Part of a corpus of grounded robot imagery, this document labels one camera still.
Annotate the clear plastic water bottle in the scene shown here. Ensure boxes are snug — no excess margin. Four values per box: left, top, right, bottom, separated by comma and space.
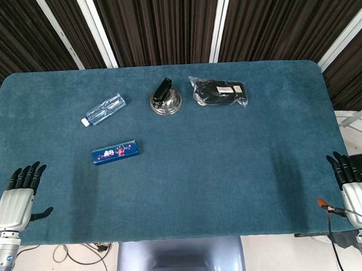
79, 92, 128, 127

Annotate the blue glasses case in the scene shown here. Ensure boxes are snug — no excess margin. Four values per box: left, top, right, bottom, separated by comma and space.
91, 138, 144, 167

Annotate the dark brown curtain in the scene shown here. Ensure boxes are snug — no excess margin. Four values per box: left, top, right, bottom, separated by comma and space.
0, 0, 362, 130

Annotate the plastic bag with black item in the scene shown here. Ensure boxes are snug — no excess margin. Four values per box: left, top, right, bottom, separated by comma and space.
188, 73, 249, 112

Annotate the left robot hand grey black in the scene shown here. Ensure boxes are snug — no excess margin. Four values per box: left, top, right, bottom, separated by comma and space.
0, 160, 55, 233

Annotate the grey blue robot torso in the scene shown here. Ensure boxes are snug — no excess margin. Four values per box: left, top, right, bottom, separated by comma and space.
113, 235, 246, 271

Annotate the grey floor cable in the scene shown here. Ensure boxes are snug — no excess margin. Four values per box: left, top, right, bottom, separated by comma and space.
52, 241, 113, 271

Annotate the upturned stainless steel bowl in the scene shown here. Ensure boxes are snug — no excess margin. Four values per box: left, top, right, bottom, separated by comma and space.
149, 87, 184, 116

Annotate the white metal rack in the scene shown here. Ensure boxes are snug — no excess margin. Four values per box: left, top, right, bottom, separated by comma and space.
334, 107, 362, 140

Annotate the blue table cloth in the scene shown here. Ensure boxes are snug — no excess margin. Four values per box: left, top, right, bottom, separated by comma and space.
0, 55, 360, 250

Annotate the black stapler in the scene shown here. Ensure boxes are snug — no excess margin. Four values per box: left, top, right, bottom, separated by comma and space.
152, 77, 174, 109

